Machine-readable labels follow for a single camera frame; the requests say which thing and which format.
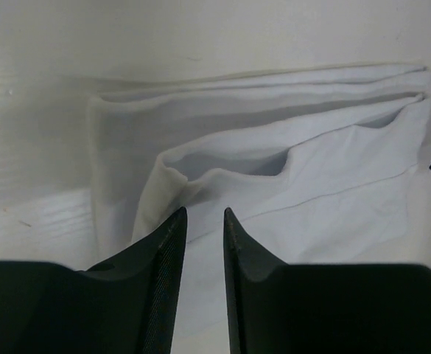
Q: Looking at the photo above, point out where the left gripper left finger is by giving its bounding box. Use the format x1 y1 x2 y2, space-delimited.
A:
0 208 187 353

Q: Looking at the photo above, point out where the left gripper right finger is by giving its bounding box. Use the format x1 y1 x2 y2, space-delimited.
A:
223 209 431 353

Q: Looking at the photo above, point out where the white skirt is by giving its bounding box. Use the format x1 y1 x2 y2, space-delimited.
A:
87 64 431 337

